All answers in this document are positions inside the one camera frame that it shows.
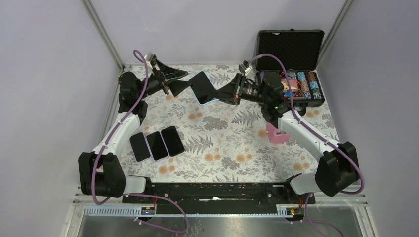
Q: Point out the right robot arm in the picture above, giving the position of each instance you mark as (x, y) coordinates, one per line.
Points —
(338, 169)

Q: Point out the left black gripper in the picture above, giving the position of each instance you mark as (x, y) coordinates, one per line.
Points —
(167, 77)

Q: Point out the phone in lilac case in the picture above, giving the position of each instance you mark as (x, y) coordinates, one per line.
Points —
(157, 146)

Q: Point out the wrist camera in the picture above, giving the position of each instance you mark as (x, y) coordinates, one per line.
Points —
(245, 68)
(150, 59)

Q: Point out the playing cards deck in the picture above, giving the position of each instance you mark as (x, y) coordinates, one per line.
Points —
(291, 85)

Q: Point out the light blue phone case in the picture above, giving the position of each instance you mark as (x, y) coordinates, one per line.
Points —
(204, 101)

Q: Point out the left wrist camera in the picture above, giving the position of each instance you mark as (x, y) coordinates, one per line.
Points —
(150, 59)

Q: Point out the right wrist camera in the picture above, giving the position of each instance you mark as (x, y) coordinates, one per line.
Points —
(245, 68)

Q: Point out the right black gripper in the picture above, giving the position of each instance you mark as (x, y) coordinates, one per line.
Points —
(232, 92)

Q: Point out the phone in black case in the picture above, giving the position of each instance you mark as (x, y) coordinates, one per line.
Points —
(172, 141)

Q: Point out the pink box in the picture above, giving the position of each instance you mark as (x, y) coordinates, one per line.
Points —
(275, 136)

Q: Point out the black poker chip case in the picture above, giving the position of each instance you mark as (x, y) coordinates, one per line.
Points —
(292, 54)

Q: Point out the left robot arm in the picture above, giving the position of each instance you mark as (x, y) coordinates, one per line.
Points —
(100, 171)

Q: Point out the floral tablecloth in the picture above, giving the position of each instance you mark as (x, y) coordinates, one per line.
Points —
(223, 143)

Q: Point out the phone in purple case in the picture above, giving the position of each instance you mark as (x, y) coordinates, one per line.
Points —
(140, 147)

